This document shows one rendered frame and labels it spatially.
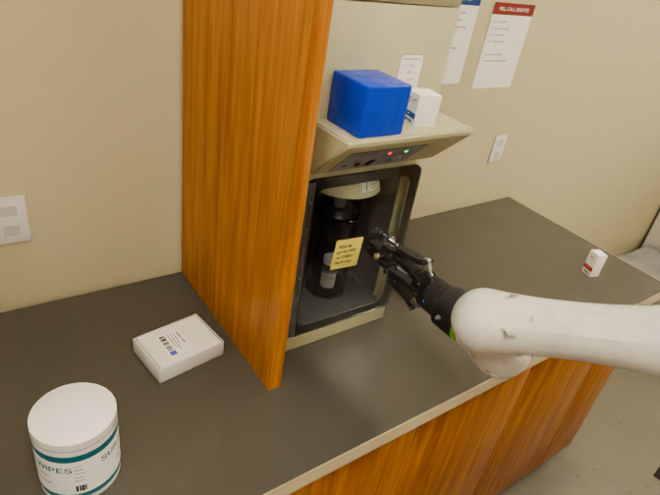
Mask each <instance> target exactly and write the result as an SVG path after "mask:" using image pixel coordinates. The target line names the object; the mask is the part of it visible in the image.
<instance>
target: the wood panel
mask: <svg viewBox="0 0 660 495"><path fill-rule="evenodd" d="M333 3H334V0H183V181H182V272H183V274H184V275H185V276H186V278H187V279H188V281H189V282H190V283H191V285H192V286H193V288H194V289H195V290H196V292H197V293H198V295H199V296H200V297H201V299H202V300H203V301H204V303H205V304H206V306H207V307H208V308H209V310H210V311H211V312H212V314H213V315H214V317H215V318H216V319H217V321H218V322H219V323H220V325H221V326H222V328H223V329H224V330H225V332H226V333H227V334H228V336H229V337H230V339H231V340H232V341H233V343H234V344H235V345H236V347H237V348H238V350H239V351H240V352H241V354H242V355H243V356H244V358H245V359H246V361H247V362H248V364H249V365H250V366H251V368H252V369H253V371H254V372H255V373H256V375H257V376H258V377H259V379H260V380H261V382H262V383H263V384H264V386H265V387H266V388H267V390H268V391H270V390H273V389H275V388H278V387H280V386H281V379H282V372H283V364H284V357H285V351H286V344H287V337H288V329H289V322H290V315H291V308H292V301H293V293H294V287H295V280H296V273H297V265H298V258H299V251H300V244H301V237H302V229H303V217H304V210H305V203H306V195H307V188H308V181H309V174H310V166H311V159H312V152H313V146H314V139H315V131H316V124H317V117H318V110H319V102H320V95H321V88H322V82H323V75H324V67H325V60H326V53H327V46H328V39H329V31H330V25H331V18H332V11H333Z"/></svg>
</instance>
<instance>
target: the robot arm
mask: <svg viewBox="0 0 660 495"><path fill-rule="evenodd" d="M369 244H370V245H371V246H372V247H373V248H371V249H368V250H367V253H368V254H369V255H370V256H372V257H373V256H374V254H375V253H376V252H380V253H381V254H382V255H383V256H385V257H386V258H385V259H381V260H376V261H378V264H379V265H380V266H381V267H382V268H384V270H383V273H384V274H386V273H387V274H388V276H387V277H386V281H387V282H388V283H389V284H390V285H391V286H392V287H393V288H394V290H395V291H396V292H397V293H398V294H399V295H400V296H401V297H402V298H403V299H404V301H405V302H406V303H407V305H408V307H409V309H410V310H413V309H416V308H419V307H421V308H422V309H424V310H425V311H426V312H427V313H428V314H430V315H431V321H432V323H434V324H435V325H436V326H437V327H438V328H439V329H441V330H442V331H443V332H444V333H445V334H446V335H448V336H449V337H450V338H451V339H452V340H454V341H455V342H456V343H457V344H458V345H459V346H460V347H462V348H463V349H464V350H465V351H466V353H467V354H468V355H469V356H470V357H471V359H472V360H473V362H474V363H475V364H476V366H477V367H478V368H479V369H480V370H481V371H483V372H484V373H485V374H487V375H489V376H492V377H495V378H501V379H506V378H512V377H515V376H517V375H519V374H521V373H522V372H523V371H524V370H525V369H526V368H527V367H528V365H529V363H530V361H531V358H532V356H534V357H545V358H562V359H569V360H577V361H584V362H590V363H596V364H602V365H608V366H613V367H619V368H623V369H628V370H633V371H637V372H642V373H647V374H651V375H655V376H659V377H660V305H629V304H606V303H591V302H569V301H560V300H551V299H544V298H538V297H531V296H525V295H519V294H514V293H508V292H504V291H499V290H494V289H489V288H478V289H473V290H470V291H466V290H465V289H464V288H462V287H454V286H452V285H451V284H450V283H448V282H447V281H446V280H444V279H441V278H439V277H438V276H437V275H436V273H435V272H434V271H433V270H432V268H431V263H433V262H434V259H433V257H426V256H424V255H422V254H420V253H418V252H416V251H414V250H412V249H410V248H408V247H405V246H403V245H401V246H397V247H392V246H390V245H389V244H385V243H383V242H382V241H381V240H379V239H376V240H372V241H369ZM391 258H392V259H391ZM395 261H396V262H397V263H398V264H399V265H400V266H401V267H402V268H403V269H404V270H405V271H406V272H407V273H408V274H409V275H408V274H407V273H405V272H404V271H402V270H401V269H399V268H398V267H396V266H394V265H396V262H395ZM415 264H418V265H419V266H420V267H422V268H424V269H425V270H423V269H422V268H420V267H417V266H416V265H415ZM393 280H395V281H393Z"/></svg>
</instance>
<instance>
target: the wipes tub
mask: <svg viewBox="0 0 660 495"><path fill-rule="evenodd" d="M27 426H28V431H29V436H30V441H31V446H32V449H33V454H34V458H35V463H36V467H37V472H38V476H39V480H40V483H41V486H42V489H43V491H44V492H45V493H46V494H47V495H99V494H100V493H102V492H103V491H104V490H106V489H107V488H108V487H109V486H110V485H111V484H112V483H113V481H114V480H115V478H116V477H117V475H118V473H119V470H120V466H121V451H120V438H119V424H118V414H117V404H116V400H115V398H114V396H113V394H112V393H111V392H110V391H109V390H107V389H106V388H104V387H103V386H100V385H97V384H93V383H85V382H81V383H72V384H68V385H64V386H61V387H58V388H56V389H54V390H52V391H50V392H48V393H47V394H45V395H44V396H43V397H41V398H40V399H39V400H38V401H37V402H36V403H35V404H34V406H33V407H32V409H31V410H30V412H29V415H28V419H27Z"/></svg>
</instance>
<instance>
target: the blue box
mask: <svg viewBox="0 0 660 495"><path fill-rule="evenodd" d="M411 90H412V86H411V85H410V84H409V83H406V82H403V81H401V80H398V79H396V78H394V77H392V76H390V75H387V74H385V73H383V72H381V71H379V70H335V71H334V74H333V81H332V85H331V93H330V100H329V107H328V114H327V120H328V121H330V122H332V123H333V124H335V125H337V126H338V127H340V128H342V129H343V130H345V131H347V132H348V133H350V134H351V135H353V136H355V137H356V138H376V137H385V136H393V135H400V134H401V133H402V129H403V124H404V121H405V117H406V112H407V108H408V103H409V99H410V94H411Z"/></svg>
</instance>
